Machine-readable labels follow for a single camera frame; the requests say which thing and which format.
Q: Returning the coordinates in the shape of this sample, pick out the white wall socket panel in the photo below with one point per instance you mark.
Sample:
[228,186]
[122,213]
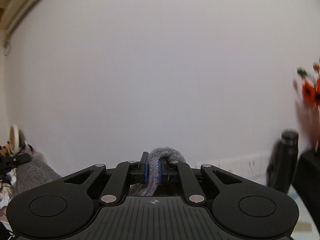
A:
[232,165]

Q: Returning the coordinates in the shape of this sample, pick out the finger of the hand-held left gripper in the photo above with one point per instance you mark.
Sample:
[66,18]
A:
[15,159]

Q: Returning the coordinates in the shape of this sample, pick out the person's left hand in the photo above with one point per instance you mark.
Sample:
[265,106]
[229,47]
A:
[14,137]

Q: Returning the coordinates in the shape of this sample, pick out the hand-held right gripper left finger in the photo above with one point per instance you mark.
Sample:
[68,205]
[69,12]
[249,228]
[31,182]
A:
[146,170]

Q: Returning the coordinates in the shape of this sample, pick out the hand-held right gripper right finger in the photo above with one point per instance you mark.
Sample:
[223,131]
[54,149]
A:
[160,170]

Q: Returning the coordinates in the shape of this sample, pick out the black nightstand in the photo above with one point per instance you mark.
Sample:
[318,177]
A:
[308,175]

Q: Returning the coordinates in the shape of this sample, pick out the grey knit sweater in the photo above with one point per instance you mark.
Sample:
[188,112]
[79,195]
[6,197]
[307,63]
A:
[32,177]

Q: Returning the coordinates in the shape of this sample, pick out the black bottle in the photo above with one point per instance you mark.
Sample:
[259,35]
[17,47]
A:
[290,160]

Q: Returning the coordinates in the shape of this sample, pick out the person's floral print clothing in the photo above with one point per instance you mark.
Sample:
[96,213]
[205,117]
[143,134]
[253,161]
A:
[5,197]

